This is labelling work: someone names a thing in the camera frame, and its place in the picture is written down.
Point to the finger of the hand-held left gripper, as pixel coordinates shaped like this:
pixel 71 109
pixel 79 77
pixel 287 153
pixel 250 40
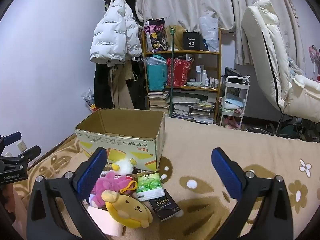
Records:
pixel 31 152
pixel 12 138

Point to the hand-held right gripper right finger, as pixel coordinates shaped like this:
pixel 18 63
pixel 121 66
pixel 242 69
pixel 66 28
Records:
pixel 226 173

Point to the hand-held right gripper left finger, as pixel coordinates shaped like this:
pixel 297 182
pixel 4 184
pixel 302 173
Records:
pixel 91 172

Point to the pink plush toy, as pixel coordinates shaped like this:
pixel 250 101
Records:
pixel 110 182

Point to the white fluffy duck plush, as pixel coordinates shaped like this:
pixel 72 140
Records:
pixel 123 166

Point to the pale pink card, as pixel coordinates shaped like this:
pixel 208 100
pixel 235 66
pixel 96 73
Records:
pixel 100 215

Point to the printed cardboard box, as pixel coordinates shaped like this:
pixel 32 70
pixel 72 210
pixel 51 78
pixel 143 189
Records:
pixel 140 150

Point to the yellow dog plush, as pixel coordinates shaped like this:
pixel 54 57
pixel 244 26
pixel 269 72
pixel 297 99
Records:
pixel 130 210

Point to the green tissue pack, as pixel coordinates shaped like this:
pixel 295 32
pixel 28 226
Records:
pixel 148 186

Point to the black tissue pack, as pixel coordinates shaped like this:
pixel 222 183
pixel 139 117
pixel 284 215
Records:
pixel 163 206

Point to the beige printed blanket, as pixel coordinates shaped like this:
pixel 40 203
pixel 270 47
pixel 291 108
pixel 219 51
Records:
pixel 200 150

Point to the messy pile of books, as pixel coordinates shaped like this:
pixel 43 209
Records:
pixel 195 110

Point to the plastic bag with snacks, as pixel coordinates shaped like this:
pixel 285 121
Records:
pixel 88 101

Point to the black coat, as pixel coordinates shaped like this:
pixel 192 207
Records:
pixel 102 87

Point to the white trolley cart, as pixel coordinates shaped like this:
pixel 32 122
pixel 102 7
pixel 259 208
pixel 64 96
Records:
pixel 235 87

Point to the beige pants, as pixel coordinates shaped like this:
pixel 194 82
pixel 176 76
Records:
pixel 121 87

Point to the dark hanging garment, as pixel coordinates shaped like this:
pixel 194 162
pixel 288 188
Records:
pixel 137 87

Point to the group of cosmetic bottles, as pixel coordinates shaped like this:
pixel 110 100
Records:
pixel 206 78

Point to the stack of books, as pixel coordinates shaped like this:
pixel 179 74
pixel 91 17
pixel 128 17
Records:
pixel 158 101

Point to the green pole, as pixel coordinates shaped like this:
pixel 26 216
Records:
pixel 172 80

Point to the red bag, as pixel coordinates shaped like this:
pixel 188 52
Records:
pixel 178 73

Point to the teal bag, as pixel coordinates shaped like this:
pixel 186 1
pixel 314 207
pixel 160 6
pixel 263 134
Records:
pixel 156 77

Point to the wooden shelf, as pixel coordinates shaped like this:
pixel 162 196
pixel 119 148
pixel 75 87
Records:
pixel 197 52

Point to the white recliner chair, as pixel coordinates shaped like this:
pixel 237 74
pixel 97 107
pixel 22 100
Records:
pixel 265 45

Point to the black box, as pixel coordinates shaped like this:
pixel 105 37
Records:
pixel 191 41

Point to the white puffer jacket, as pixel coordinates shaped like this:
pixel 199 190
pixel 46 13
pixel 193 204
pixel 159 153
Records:
pixel 110 35

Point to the white plastic bag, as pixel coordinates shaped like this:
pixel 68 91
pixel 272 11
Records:
pixel 208 33

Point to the blonde wig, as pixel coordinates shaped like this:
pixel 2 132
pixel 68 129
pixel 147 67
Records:
pixel 178 38

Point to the pink fan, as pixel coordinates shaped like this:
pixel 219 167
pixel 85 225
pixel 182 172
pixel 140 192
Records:
pixel 314 53

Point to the patterned black pink bag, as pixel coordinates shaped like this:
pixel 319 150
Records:
pixel 155 36

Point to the pale floral curtain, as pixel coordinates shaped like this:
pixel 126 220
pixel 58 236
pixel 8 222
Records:
pixel 190 2

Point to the wall outlet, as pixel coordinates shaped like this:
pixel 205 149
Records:
pixel 8 154
pixel 21 146

